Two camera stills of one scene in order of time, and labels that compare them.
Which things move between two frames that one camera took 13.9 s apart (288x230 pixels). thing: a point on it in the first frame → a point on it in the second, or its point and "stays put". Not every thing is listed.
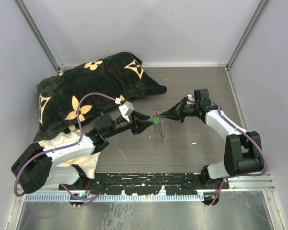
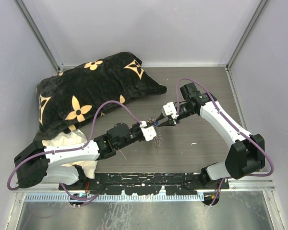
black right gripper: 176,112 → 170,122
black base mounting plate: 147,184 stays put
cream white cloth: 87,163 stays put
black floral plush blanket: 119,75 stays put
